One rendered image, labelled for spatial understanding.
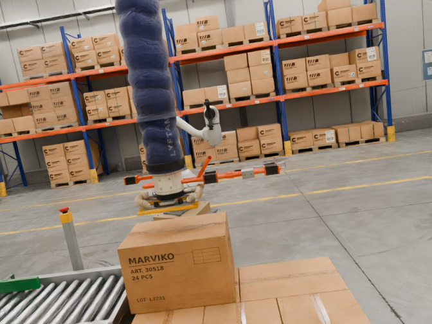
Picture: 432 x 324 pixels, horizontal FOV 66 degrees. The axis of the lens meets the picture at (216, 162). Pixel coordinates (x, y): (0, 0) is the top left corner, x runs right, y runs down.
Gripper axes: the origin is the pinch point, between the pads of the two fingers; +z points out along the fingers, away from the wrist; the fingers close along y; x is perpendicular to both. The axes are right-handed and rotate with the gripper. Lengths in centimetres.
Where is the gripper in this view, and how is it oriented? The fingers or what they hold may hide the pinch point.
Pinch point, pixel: (207, 114)
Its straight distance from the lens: 212.5
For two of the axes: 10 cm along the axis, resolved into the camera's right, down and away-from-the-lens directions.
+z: -0.5, 1.8, -9.8
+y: 1.5, 9.7, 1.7
